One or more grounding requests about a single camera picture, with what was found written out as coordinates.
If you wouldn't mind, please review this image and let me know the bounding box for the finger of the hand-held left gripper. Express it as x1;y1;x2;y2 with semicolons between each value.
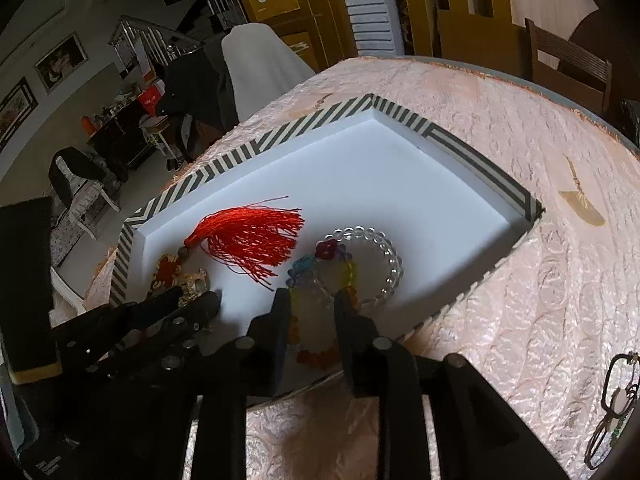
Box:
85;291;222;377
52;286;184;357

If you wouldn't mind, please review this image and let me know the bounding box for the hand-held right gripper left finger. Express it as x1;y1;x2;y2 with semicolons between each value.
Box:
190;287;293;480

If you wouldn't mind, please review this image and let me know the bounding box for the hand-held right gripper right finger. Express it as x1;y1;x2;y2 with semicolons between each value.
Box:
334;289;571;480

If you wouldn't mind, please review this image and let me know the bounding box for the amber bead bracelet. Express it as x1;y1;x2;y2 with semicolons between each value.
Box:
287;285;362;367

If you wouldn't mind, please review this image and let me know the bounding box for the red tassel knot ornament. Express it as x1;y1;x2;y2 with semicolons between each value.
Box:
150;196;306;307

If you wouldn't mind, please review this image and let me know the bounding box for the clear crystal bead bracelet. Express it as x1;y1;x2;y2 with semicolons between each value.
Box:
316;226;404;307

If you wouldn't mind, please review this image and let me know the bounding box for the striped cardboard box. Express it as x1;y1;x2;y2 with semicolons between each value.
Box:
111;94;546;392

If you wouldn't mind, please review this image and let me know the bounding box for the upholstered white chair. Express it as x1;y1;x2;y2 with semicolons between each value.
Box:
49;147;122;239

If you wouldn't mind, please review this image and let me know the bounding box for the dark side cabinet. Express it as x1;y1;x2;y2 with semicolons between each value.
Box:
82;100;172;172

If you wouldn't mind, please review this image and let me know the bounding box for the red box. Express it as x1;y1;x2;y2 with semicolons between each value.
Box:
137;87;166;114

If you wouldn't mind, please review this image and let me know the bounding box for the dark jacket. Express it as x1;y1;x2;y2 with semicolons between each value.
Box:
155;40;242;162

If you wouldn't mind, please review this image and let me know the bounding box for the white covered chair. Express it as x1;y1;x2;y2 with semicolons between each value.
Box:
221;22;317;124

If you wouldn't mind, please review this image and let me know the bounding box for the metal stair railing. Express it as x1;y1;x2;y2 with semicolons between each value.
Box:
110;0;251;68

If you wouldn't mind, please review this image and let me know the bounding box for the white louvered door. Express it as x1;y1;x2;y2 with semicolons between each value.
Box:
334;0;405;57

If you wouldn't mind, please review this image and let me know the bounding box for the wooden chair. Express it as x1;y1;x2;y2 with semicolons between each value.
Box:
525;19;613;117

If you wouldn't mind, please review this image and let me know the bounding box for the dark round tabletop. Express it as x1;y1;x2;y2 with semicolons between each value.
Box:
557;9;640;112

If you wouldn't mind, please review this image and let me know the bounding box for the framed wall picture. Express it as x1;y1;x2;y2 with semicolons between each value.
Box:
34;32;89;92
0;77;39;154

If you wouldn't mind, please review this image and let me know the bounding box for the brown cord pendant necklace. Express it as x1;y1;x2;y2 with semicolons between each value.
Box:
584;352;640;471

